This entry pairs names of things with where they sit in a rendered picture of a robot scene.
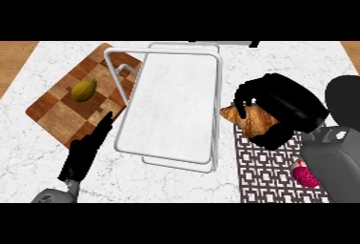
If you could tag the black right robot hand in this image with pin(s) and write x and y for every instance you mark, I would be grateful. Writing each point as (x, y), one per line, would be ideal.
(285, 101)

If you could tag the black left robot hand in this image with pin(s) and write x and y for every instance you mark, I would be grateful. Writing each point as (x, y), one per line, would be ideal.
(84, 149)

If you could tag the brown croissant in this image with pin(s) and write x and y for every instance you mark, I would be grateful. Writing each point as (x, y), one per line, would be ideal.
(255, 122)

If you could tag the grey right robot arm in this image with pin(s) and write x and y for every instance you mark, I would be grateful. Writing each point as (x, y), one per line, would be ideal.
(330, 143)

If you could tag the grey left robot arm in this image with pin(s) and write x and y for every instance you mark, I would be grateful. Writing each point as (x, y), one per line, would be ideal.
(56, 193)

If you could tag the brown patterned placemat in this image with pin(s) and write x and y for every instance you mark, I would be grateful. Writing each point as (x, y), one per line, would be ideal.
(271, 171)

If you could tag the white tiered shelf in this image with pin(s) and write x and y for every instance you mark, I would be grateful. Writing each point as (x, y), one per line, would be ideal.
(171, 105)

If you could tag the checkered wooden cutting board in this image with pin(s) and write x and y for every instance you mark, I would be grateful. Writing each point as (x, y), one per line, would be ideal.
(79, 98)

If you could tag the yellow-green pear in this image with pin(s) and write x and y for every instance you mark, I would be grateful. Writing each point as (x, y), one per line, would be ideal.
(84, 90)

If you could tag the grey appliance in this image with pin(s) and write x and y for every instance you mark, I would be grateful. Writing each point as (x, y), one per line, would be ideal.
(224, 42)

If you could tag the pink cupcake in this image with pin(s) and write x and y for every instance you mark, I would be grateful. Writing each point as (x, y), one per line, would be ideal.
(304, 175)

